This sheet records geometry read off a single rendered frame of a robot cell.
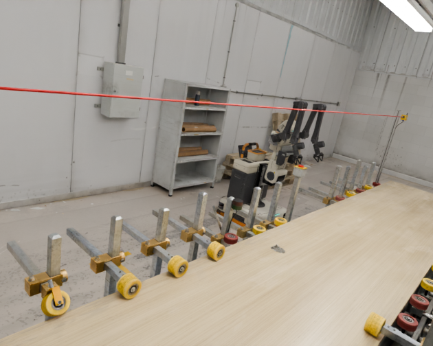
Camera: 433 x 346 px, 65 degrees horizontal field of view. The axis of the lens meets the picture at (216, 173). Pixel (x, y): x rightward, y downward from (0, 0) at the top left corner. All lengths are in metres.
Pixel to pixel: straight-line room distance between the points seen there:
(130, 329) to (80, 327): 0.16
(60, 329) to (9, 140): 2.94
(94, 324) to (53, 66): 3.14
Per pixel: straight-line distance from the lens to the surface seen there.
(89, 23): 4.21
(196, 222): 1.81
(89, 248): 1.61
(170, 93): 4.71
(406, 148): 9.68
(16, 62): 3.94
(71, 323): 1.34
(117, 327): 1.32
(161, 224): 1.62
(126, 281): 1.39
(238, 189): 4.12
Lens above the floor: 1.78
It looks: 17 degrees down
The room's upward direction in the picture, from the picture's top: 10 degrees clockwise
